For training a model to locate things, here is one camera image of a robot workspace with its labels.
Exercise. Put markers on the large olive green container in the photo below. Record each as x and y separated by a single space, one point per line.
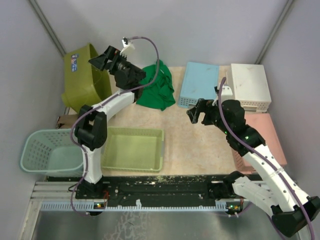
84 84

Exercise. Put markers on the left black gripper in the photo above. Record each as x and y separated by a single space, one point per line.
101 61

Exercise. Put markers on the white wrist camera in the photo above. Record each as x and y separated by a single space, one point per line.
128 47
226 94

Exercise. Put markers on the brown small pouch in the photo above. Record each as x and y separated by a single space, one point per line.
66 121

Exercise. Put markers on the white perforated basket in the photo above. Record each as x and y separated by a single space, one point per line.
249 86

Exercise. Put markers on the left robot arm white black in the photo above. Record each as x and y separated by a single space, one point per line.
91 127

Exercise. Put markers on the pink perforated basket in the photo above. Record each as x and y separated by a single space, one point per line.
263 123

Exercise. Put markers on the light blue perforated basket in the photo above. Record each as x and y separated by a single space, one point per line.
199 82

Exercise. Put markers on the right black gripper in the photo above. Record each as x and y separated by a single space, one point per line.
204 106

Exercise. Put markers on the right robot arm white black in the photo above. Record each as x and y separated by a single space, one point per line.
288 207

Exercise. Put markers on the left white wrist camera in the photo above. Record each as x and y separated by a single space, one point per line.
128 47

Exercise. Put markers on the green cloth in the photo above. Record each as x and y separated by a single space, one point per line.
160 94

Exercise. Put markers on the teal perforated basket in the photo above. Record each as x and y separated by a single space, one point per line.
51 152

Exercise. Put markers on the light green shallow tray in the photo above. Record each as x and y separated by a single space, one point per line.
134 149

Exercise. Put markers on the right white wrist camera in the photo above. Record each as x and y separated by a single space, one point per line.
226 94

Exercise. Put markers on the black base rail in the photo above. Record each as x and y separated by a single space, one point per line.
142 193

